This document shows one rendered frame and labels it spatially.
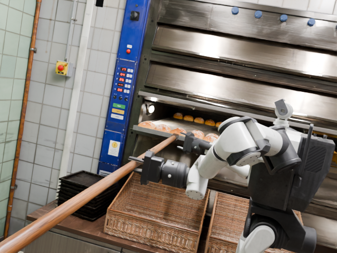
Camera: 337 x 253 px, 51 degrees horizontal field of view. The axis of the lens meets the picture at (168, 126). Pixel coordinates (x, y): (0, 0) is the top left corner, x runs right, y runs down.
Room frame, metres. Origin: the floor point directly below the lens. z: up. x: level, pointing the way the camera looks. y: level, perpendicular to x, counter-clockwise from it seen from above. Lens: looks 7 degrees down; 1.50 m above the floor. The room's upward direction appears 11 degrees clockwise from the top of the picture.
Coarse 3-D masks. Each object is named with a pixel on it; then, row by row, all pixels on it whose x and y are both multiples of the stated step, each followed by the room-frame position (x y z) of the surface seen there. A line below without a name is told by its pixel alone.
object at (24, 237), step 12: (168, 144) 1.81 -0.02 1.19; (120, 168) 1.09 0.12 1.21; (132, 168) 1.17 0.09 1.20; (108, 180) 0.95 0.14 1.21; (84, 192) 0.82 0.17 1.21; (96, 192) 0.86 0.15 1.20; (72, 204) 0.74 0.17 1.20; (84, 204) 0.80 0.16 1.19; (48, 216) 0.65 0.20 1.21; (60, 216) 0.68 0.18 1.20; (24, 228) 0.58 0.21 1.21; (36, 228) 0.60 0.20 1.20; (48, 228) 0.63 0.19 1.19; (12, 240) 0.54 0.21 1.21; (24, 240) 0.56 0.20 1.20; (0, 252) 0.50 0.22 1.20; (12, 252) 0.53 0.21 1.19
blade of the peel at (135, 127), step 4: (136, 128) 2.14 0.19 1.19; (140, 128) 2.14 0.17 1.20; (144, 128) 2.14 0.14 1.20; (148, 132) 2.13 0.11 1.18; (152, 132) 2.13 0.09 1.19; (156, 132) 2.12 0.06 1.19; (160, 132) 2.12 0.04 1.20; (164, 132) 2.11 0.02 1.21; (164, 136) 2.11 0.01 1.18; (168, 136) 2.11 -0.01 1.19; (180, 136) 2.10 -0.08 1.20; (184, 136) 2.09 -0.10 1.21; (184, 140) 2.09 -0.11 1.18
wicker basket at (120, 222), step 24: (120, 192) 2.12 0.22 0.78; (144, 192) 2.34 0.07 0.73; (168, 192) 2.33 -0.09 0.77; (120, 216) 1.93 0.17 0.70; (144, 216) 2.28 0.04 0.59; (168, 216) 2.28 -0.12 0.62; (192, 216) 2.27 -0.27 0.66; (144, 240) 1.90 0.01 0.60; (168, 240) 1.88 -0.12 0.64; (192, 240) 1.86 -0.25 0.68
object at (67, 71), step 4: (56, 64) 2.49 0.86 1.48; (60, 64) 2.48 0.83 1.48; (64, 64) 2.48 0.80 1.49; (68, 64) 2.47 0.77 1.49; (72, 64) 2.52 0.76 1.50; (56, 68) 2.49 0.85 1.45; (64, 68) 2.47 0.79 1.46; (68, 68) 2.48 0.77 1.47; (72, 68) 2.53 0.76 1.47; (56, 72) 2.48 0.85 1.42; (60, 72) 2.48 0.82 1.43; (64, 72) 2.47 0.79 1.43; (68, 72) 2.48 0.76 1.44; (68, 76) 2.50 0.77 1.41
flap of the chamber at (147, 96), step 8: (144, 96) 2.33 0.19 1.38; (152, 96) 2.28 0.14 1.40; (160, 96) 2.27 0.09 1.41; (176, 104) 2.39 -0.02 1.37; (184, 104) 2.28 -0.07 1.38; (192, 104) 2.23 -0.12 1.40; (200, 104) 2.22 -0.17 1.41; (216, 112) 2.32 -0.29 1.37; (224, 112) 2.22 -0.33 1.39; (232, 112) 2.18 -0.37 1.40; (240, 112) 2.18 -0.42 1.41; (256, 120) 2.26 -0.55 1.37; (264, 120) 2.17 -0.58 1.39; (272, 120) 2.14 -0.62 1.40; (296, 128) 2.18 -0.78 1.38; (304, 128) 2.11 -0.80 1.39; (320, 128) 2.09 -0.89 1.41; (328, 136) 2.22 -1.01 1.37; (336, 136) 2.13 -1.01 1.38
